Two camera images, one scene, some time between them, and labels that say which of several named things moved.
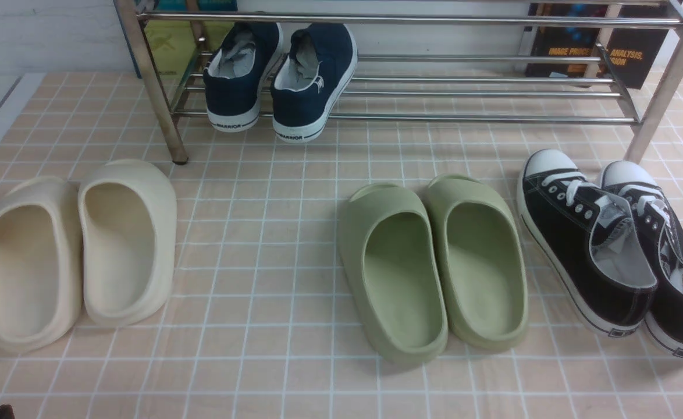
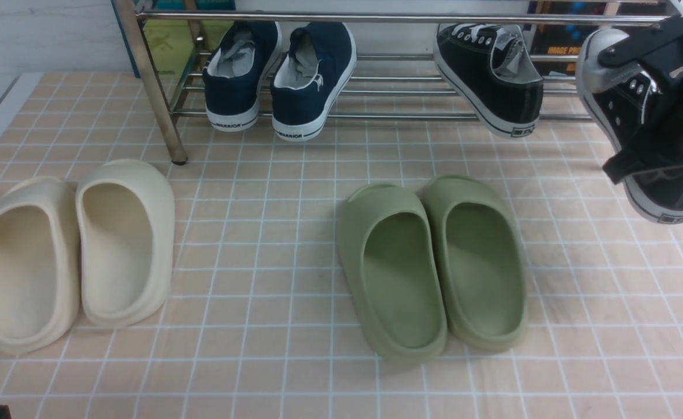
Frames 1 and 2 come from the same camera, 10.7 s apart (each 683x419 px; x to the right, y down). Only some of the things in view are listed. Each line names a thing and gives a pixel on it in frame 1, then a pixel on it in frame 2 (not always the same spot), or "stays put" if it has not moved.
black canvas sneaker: [680, 322] → [622, 101]
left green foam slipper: [392, 259] stays put
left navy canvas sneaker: [235, 77] stays put
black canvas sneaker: [590, 240] → [487, 66]
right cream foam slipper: [128, 219] stays put
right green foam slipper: [483, 258] stays put
